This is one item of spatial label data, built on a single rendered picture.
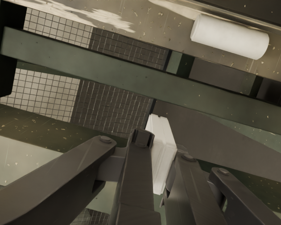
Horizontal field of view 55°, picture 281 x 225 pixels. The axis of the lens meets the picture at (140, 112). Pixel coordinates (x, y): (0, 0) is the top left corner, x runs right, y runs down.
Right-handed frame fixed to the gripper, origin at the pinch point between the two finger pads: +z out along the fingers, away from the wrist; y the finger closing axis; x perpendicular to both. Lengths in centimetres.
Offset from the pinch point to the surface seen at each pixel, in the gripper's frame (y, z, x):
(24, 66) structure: -43, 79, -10
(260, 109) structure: 15.4, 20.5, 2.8
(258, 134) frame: 44, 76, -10
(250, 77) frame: 66, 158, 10
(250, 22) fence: 7.6, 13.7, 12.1
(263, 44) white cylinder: 9.4, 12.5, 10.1
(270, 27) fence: 9.6, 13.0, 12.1
